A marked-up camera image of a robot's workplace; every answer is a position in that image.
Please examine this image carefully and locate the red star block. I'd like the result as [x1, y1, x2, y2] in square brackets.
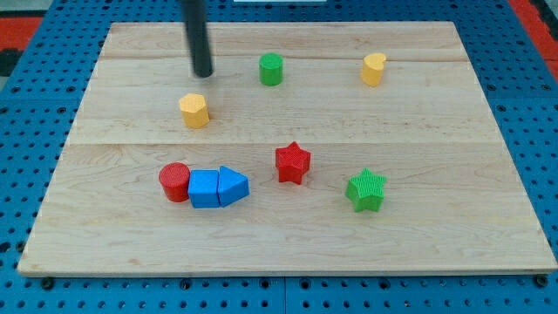
[275, 141, 311, 185]

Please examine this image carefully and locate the green star block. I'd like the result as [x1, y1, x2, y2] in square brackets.
[345, 167, 387, 212]

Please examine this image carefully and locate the blue triangle block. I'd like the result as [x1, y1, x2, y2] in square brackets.
[217, 166, 249, 207]

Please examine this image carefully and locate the wooden board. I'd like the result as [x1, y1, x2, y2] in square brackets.
[17, 22, 557, 277]

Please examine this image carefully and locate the blue cube block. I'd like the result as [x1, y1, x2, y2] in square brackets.
[188, 169, 220, 208]

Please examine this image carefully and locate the green cylinder block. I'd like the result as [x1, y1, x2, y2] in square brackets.
[259, 52, 283, 86]

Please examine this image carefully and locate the yellow hexagon block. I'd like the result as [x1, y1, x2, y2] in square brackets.
[179, 93, 209, 128]

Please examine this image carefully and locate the red cylinder block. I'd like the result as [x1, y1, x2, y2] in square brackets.
[158, 162, 190, 202]

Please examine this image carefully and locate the yellow heart block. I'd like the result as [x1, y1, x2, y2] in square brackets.
[360, 53, 387, 87]

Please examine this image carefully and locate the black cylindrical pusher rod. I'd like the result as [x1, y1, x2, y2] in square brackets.
[180, 0, 214, 78]

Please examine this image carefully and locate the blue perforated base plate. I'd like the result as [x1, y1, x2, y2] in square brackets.
[1, 1, 557, 313]

